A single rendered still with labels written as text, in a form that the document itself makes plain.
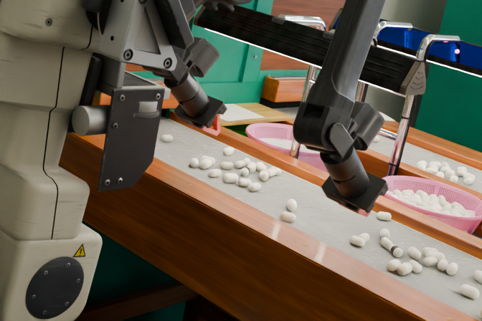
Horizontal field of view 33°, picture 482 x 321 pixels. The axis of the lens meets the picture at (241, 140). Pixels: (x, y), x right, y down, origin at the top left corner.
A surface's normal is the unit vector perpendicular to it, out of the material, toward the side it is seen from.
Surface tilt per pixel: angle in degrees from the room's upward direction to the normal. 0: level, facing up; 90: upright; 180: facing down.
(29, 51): 90
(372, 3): 79
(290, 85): 90
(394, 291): 0
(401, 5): 90
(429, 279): 0
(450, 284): 0
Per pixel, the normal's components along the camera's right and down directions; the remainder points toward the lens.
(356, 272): 0.19, -0.95
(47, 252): 0.71, 0.32
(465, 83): -0.68, 0.07
